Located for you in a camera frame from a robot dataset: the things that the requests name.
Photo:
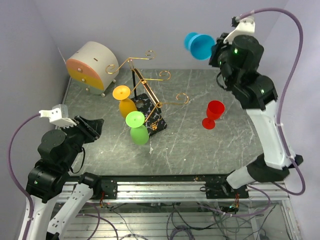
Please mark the aluminium frame rail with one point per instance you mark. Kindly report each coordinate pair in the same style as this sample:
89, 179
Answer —
156, 192

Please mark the round pastel drawer box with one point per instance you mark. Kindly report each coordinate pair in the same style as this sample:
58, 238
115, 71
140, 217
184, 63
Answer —
88, 67

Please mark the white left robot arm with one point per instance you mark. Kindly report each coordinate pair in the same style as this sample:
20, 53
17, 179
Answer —
58, 150

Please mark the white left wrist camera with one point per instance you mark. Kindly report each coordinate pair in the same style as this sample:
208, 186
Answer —
58, 116

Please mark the blue plastic wine glass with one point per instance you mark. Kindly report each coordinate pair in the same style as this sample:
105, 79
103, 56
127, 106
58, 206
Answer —
199, 45

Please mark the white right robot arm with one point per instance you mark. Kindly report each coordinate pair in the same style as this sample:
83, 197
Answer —
238, 61

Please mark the red plastic wine glass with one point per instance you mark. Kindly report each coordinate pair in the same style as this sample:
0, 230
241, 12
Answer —
214, 111

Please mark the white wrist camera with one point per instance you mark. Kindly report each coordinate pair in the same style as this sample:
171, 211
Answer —
245, 26
58, 116

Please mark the orange plastic wine glass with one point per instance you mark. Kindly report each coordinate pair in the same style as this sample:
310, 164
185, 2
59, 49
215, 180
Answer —
126, 105

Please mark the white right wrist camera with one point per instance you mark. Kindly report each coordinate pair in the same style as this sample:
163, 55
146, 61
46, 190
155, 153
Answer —
245, 26

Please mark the gold wire glass rack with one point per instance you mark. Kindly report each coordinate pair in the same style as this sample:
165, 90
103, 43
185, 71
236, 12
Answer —
144, 97

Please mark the green plastic wine glass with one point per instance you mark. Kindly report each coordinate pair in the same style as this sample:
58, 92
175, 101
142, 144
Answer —
138, 131

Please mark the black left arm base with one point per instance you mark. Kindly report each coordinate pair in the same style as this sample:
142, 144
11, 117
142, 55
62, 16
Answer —
103, 188

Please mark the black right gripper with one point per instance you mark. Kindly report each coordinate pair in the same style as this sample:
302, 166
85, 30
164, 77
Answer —
216, 48

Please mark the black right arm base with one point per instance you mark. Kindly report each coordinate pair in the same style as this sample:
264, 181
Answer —
217, 187

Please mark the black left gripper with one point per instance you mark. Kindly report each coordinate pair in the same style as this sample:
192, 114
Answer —
91, 128

